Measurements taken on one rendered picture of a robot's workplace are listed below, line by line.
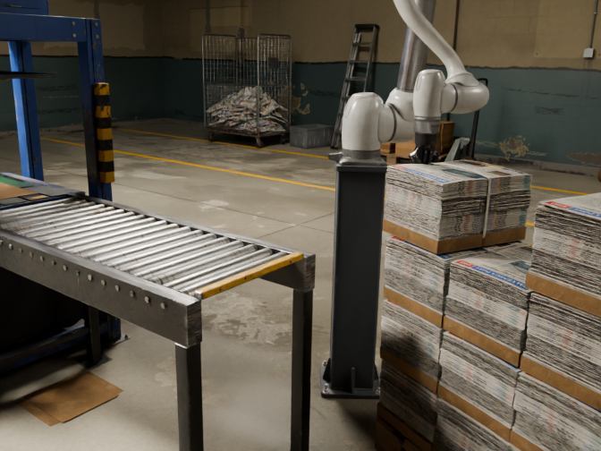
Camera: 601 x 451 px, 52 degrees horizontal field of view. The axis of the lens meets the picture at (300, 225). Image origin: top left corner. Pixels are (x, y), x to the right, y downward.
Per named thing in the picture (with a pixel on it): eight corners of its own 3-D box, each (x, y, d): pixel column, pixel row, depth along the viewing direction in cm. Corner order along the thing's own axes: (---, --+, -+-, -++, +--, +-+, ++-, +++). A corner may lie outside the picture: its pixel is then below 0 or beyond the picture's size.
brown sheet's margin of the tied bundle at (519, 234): (465, 218, 227) (466, 208, 226) (525, 239, 203) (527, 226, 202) (431, 224, 220) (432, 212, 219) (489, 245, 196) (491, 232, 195)
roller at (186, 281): (266, 244, 203) (265, 258, 205) (154, 283, 167) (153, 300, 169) (277, 249, 201) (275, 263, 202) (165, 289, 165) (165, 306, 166)
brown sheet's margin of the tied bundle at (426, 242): (418, 225, 217) (419, 213, 216) (476, 248, 193) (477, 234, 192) (381, 230, 210) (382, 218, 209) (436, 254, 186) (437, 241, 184)
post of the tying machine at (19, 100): (57, 308, 347) (30, 21, 305) (43, 312, 340) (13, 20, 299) (49, 304, 352) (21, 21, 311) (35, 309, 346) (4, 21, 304)
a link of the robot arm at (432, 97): (424, 117, 203) (455, 116, 208) (427, 69, 198) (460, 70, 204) (405, 114, 212) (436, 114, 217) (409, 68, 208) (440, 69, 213)
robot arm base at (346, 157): (327, 157, 256) (327, 144, 255) (380, 158, 256) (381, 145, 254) (328, 165, 239) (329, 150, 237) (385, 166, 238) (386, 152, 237)
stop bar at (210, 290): (304, 259, 190) (304, 253, 190) (202, 301, 157) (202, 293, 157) (296, 257, 192) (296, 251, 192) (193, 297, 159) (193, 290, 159)
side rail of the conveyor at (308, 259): (316, 288, 200) (317, 253, 196) (305, 293, 196) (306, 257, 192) (79, 217, 278) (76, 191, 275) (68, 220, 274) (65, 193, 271)
